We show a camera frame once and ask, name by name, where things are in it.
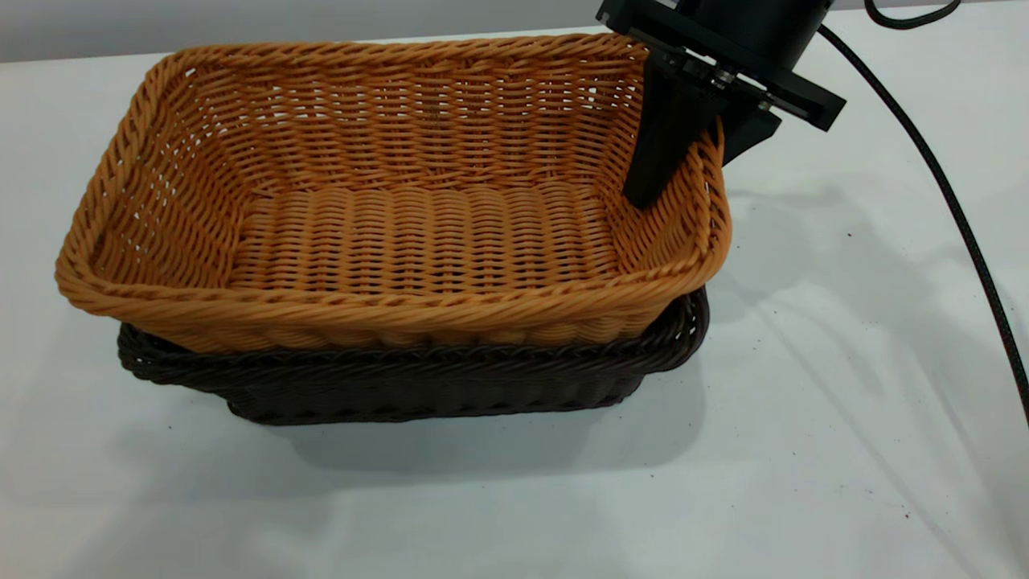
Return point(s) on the orange woven basket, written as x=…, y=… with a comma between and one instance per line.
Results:
x=418, y=241

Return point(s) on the dark brown woven basket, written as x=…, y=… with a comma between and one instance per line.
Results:
x=402, y=386

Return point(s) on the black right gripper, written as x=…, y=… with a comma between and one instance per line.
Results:
x=748, y=40

